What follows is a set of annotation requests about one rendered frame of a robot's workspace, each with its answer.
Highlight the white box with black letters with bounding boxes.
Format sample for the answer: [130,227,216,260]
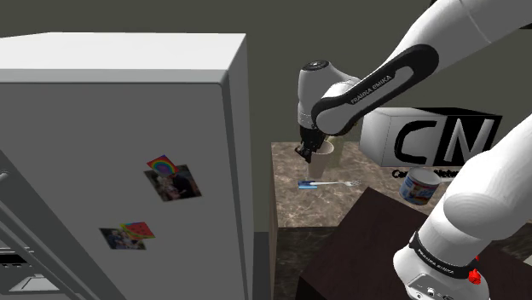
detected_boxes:
[358,107,503,169]

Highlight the white fork with blue handle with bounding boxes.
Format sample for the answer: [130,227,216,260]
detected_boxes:
[297,179,361,190]

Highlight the white and blue can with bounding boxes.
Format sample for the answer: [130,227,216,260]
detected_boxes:
[398,167,442,206]

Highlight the pale green tall cup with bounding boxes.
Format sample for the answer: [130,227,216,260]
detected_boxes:
[327,135,346,170]

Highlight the white refrigerator with photo magnets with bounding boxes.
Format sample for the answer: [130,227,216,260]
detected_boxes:
[0,32,256,300]

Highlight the dark brown robot stand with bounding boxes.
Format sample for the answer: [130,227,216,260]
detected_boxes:
[294,186,532,300]

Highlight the beige paper cup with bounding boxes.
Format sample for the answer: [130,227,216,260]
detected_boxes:
[307,140,335,180]

